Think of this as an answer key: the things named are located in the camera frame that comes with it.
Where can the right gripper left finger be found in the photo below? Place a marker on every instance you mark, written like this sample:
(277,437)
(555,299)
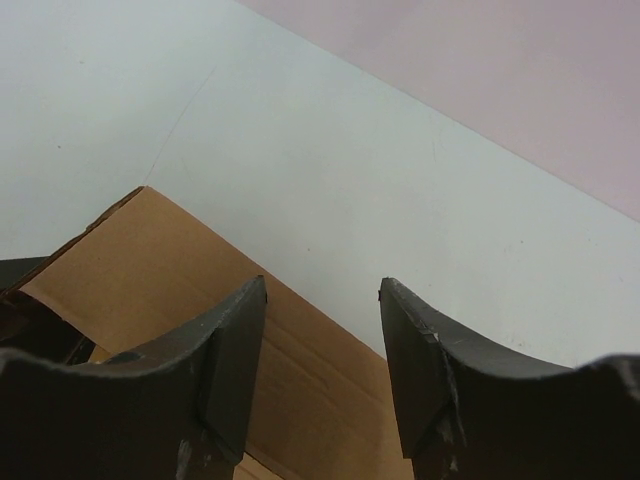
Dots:
(177,407)

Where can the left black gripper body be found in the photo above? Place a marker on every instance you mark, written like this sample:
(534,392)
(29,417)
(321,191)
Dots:
(31,330)

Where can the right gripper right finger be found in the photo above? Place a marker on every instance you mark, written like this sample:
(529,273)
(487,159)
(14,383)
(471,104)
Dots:
(469,408)

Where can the brown cardboard box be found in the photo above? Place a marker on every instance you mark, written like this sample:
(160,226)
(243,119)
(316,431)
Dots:
(322,406)

